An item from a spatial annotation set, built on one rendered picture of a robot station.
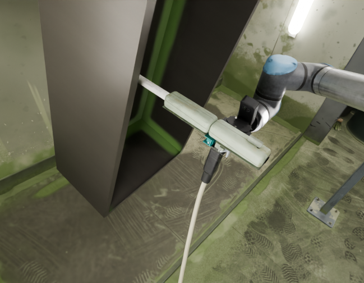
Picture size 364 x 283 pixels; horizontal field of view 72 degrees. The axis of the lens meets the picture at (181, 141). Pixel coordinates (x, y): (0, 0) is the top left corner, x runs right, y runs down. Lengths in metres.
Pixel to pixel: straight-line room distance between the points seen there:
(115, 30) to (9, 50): 1.43
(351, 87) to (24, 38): 1.82
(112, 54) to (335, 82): 0.60
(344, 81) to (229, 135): 0.36
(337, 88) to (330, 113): 1.96
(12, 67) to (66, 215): 0.99
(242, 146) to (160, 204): 1.27
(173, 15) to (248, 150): 0.82
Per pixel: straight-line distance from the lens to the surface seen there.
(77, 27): 0.71
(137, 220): 1.74
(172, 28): 1.27
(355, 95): 0.78
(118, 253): 1.65
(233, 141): 0.61
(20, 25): 2.03
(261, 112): 0.81
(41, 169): 2.02
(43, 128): 1.96
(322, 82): 0.86
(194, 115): 0.65
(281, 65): 0.82
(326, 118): 2.80
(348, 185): 2.08
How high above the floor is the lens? 1.55
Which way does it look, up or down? 42 degrees down
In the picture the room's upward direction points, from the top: 11 degrees clockwise
